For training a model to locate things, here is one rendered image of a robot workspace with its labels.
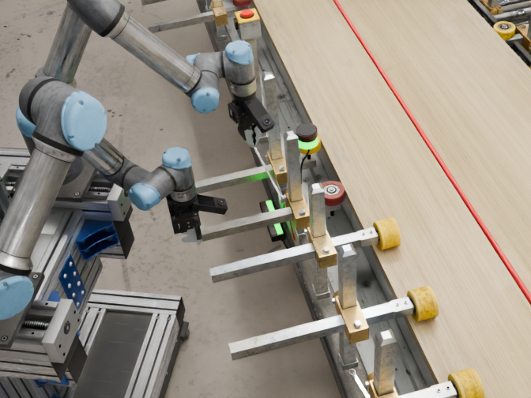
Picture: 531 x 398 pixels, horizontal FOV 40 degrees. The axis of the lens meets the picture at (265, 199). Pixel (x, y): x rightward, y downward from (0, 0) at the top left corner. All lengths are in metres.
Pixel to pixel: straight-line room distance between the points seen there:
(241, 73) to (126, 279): 1.44
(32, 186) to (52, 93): 0.21
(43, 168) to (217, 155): 2.19
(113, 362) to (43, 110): 1.34
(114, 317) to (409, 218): 1.28
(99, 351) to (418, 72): 1.54
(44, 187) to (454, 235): 1.11
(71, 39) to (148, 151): 1.86
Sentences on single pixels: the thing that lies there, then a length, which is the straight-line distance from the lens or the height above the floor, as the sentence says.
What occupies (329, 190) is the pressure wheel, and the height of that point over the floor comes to 0.91.
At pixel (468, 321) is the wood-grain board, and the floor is 0.90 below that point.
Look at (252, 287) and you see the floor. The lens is 3.12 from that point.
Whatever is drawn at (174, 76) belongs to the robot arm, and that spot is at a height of 1.35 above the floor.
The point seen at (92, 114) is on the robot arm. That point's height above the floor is 1.50.
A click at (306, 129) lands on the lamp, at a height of 1.12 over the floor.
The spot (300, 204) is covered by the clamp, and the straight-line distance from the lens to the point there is 2.20.
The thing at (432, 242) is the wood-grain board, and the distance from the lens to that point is 2.06.
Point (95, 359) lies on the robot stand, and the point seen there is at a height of 0.21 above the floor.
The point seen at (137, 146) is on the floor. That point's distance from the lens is 3.91.
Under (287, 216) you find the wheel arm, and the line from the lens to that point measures 2.19.
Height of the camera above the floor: 2.43
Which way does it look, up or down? 44 degrees down
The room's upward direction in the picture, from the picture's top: 7 degrees counter-clockwise
